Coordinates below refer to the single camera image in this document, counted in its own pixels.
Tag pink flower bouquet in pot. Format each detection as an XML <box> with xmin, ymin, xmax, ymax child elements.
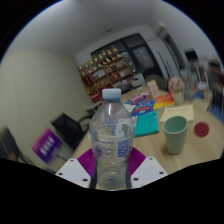
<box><xmin>167</xmin><ymin>76</ymin><xmax>186</xmax><ymax>106</ymax></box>

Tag dark framed window door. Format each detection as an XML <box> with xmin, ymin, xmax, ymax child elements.
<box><xmin>90</xmin><ymin>33</ymin><xmax>168</xmax><ymax>84</ymax></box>

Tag orange rainbow book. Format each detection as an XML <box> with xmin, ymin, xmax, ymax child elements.
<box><xmin>152</xmin><ymin>92</ymin><xmax>176</xmax><ymax>110</ymax></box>

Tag pink patterned box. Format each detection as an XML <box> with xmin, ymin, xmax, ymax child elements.
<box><xmin>128</xmin><ymin>92</ymin><xmax>150</xmax><ymax>106</ymax></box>

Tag blue printed book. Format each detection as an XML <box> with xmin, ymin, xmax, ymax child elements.
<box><xmin>130</xmin><ymin>99</ymin><xmax>156</xmax><ymax>118</ymax></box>

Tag flat round red coaster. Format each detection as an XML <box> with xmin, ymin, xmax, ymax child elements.
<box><xmin>193</xmin><ymin>121</ymin><xmax>210</xmax><ymax>138</ymax></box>

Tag black office chair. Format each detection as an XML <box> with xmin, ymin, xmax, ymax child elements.
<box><xmin>50</xmin><ymin>113</ymin><xmax>88</xmax><ymax>151</ymax></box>

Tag clear plastic water bottle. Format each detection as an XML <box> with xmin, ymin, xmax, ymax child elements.
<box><xmin>88</xmin><ymin>87</ymin><xmax>136</xmax><ymax>191</ymax></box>

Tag teal notebook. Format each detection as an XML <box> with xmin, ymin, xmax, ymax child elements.
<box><xmin>133</xmin><ymin>110</ymin><xmax>160</xmax><ymax>138</ymax></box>

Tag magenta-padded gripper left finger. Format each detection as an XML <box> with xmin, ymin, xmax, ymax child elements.
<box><xmin>55</xmin><ymin>148</ymin><xmax>98</xmax><ymax>190</ymax></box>

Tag purple sign board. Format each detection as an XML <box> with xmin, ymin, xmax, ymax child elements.
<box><xmin>31</xmin><ymin>128</ymin><xmax>63</xmax><ymax>164</ymax></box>

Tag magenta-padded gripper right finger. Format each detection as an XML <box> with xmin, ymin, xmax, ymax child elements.
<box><xmin>127</xmin><ymin>147</ymin><xmax>168</xmax><ymax>190</ymax></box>

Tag pale green cup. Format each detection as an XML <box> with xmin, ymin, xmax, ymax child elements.
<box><xmin>162</xmin><ymin>115</ymin><xmax>189</xmax><ymax>155</ymax></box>

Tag red shelf unit with trophies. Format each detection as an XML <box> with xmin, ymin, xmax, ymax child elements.
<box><xmin>77</xmin><ymin>45</ymin><xmax>136</xmax><ymax>104</ymax></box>

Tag small orange standing card box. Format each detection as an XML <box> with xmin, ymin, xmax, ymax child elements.
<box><xmin>145</xmin><ymin>79</ymin><xmax>161</xmax><ymax>100</ymax></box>

